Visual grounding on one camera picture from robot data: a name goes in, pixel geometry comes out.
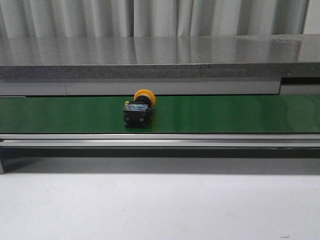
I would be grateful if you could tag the green conveyor belt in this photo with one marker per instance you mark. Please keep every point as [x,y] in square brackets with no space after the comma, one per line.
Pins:
[171,114]

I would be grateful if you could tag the grey pleated curtain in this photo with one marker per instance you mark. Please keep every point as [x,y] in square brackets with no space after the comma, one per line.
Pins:
[150,18]

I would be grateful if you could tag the aluminium conveyor frame rail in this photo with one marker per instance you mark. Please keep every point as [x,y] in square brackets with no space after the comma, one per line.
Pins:
[148,153]

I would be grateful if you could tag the grey stone counter slab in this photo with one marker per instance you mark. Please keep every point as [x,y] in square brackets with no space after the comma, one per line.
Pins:
[185,65]

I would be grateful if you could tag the yellow black push button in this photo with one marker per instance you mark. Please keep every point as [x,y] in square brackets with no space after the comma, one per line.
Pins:
[136,113]

